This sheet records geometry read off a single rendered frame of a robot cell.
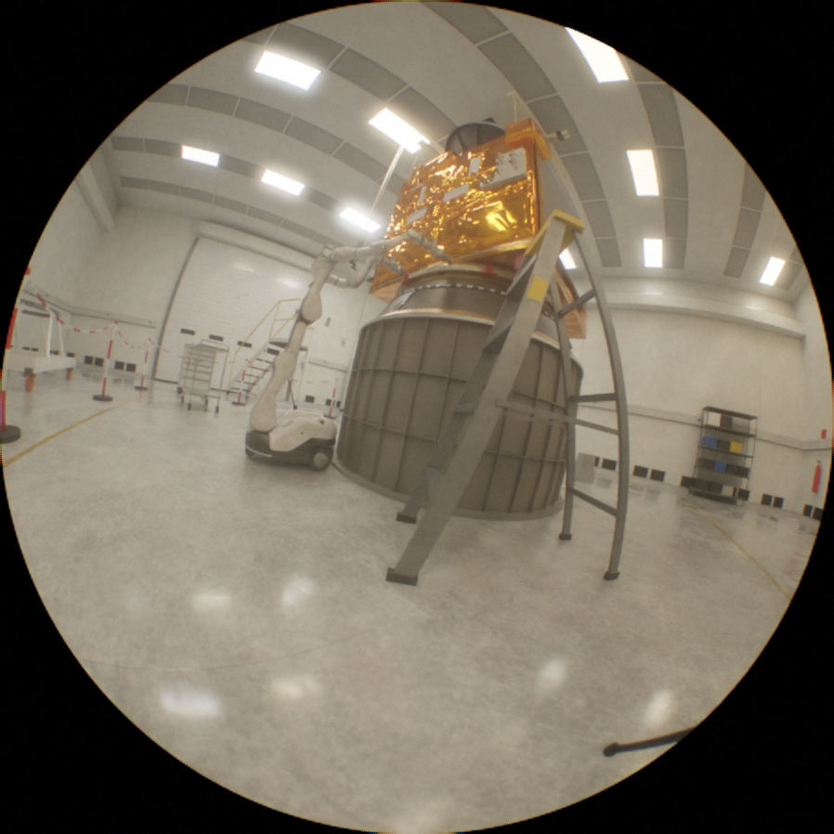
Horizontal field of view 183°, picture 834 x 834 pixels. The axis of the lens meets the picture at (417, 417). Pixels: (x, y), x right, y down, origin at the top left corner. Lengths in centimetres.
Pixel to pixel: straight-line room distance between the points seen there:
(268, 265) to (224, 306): 205
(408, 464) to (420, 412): 33
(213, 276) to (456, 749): 964
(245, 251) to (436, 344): 875
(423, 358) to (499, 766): 175
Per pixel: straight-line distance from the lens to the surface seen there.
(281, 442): 173
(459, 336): 162
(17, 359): 416
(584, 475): 426
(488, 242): 209
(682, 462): 701
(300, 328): 195
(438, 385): 156
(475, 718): 64
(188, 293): 930
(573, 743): 69
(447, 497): 77
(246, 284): 936
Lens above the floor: 55
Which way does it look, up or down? 1 degrees down
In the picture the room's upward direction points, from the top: 11 degrees clockwise
